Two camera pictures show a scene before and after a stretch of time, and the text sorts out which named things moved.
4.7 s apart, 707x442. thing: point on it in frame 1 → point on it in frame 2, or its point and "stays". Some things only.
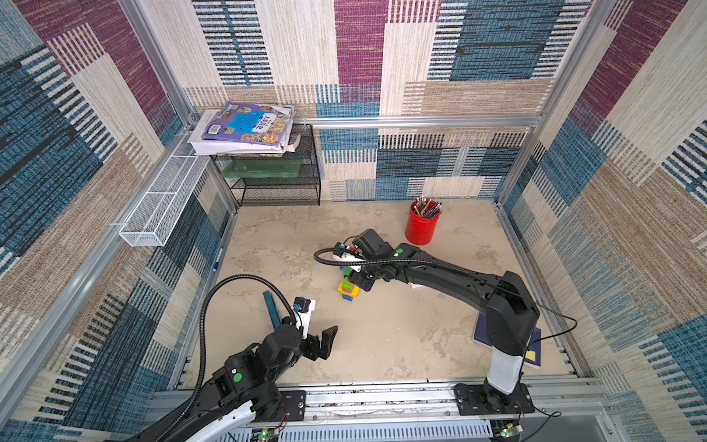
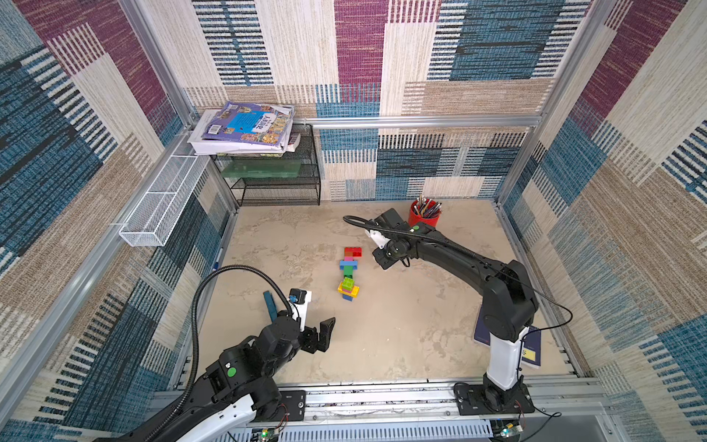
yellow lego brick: x=353 y=292 stays
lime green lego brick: x=347 y=284 stays
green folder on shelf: x=260 y=168 stays
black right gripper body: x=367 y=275 → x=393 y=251
